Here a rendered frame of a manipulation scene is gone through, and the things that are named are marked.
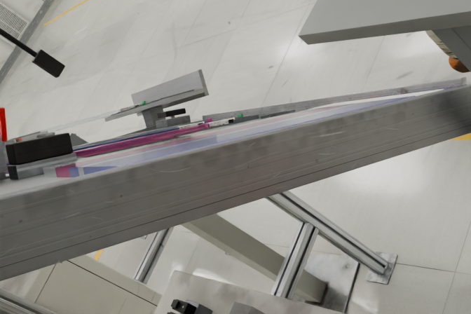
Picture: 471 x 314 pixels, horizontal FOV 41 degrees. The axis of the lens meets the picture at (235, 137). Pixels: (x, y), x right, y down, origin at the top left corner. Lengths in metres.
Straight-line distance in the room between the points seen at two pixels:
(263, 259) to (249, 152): 1.16
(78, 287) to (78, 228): 1.59
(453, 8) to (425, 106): 0.47
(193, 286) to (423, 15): 0.70
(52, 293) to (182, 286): 0.83
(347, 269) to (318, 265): 0.12
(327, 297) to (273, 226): 0.44
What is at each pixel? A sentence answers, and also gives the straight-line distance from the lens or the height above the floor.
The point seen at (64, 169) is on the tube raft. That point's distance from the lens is 0.70.
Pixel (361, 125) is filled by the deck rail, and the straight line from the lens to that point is 0.71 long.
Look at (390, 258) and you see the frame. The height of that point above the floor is 0.01.
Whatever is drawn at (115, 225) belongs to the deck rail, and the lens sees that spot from 0.54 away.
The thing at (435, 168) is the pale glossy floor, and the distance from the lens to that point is 1.89.
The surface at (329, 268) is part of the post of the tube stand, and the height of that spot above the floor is 0.01.
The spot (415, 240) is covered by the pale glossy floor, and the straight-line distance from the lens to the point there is 1.80.
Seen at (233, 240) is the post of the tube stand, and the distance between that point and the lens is 1.69.
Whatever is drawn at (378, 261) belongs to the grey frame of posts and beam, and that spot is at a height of 0.04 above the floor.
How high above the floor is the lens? 1.30
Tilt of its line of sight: 28 degrees down
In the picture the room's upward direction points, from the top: 54 degrees counter-clockwise
